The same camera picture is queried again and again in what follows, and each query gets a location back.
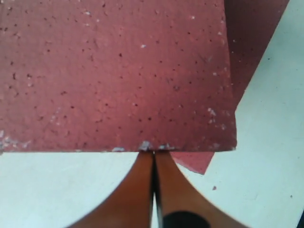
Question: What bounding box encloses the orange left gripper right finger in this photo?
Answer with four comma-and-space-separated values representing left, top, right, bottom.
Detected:
154, 152, 246, 228

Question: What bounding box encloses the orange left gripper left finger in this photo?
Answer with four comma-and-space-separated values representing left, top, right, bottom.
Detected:
69, 152, 153, 228

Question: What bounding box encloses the front large red brick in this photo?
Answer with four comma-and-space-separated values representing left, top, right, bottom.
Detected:
163, 0, 288, 174

